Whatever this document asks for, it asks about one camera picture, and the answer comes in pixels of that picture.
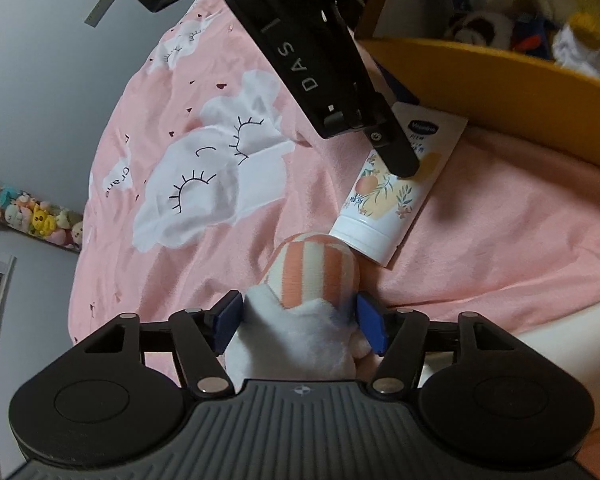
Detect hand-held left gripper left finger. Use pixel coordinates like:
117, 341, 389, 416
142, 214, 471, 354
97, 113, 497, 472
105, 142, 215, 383
75, 290, 244, 399

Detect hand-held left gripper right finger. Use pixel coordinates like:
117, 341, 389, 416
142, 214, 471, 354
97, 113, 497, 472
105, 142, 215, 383
356, 292, 523, 399

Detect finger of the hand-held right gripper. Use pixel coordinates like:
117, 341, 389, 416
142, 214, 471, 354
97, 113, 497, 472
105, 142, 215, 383
377, 67, 422, 108
364, 110, 422, 179

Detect floral hand cream tube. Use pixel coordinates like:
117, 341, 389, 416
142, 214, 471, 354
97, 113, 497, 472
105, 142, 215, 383
328, 101, 470, 267

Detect orange cardboard box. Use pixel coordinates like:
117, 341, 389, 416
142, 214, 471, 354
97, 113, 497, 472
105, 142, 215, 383
352, 0, 600, 178

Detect white plush with striped hat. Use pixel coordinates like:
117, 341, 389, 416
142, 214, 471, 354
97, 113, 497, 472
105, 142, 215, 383
227, 232, 372, 382

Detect sailor costume cat plush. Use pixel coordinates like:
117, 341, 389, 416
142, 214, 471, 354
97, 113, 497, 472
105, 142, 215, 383
442, 10, 600, 82

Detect column of small plush toys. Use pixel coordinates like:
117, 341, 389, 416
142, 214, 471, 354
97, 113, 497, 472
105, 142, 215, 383
0, 179, 85, 252

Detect white bed sheet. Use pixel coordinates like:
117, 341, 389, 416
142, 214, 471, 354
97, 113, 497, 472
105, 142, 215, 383
510, 287, 600, 480

